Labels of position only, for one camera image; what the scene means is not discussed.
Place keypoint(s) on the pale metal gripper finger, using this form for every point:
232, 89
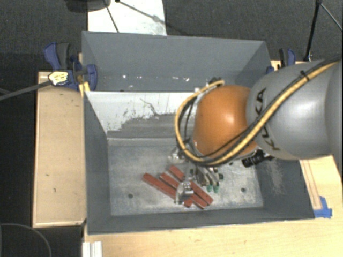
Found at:
179, 197
188, 188

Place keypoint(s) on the red-brown flat block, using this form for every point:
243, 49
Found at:
158, 184
177, 171
169, 179

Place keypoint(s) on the pale wood flat board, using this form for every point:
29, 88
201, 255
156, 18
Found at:
60, 157

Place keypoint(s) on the grey metal bin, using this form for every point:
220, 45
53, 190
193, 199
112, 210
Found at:
139, 63

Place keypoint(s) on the black cylinder on white bracket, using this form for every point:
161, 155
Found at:
253, 160

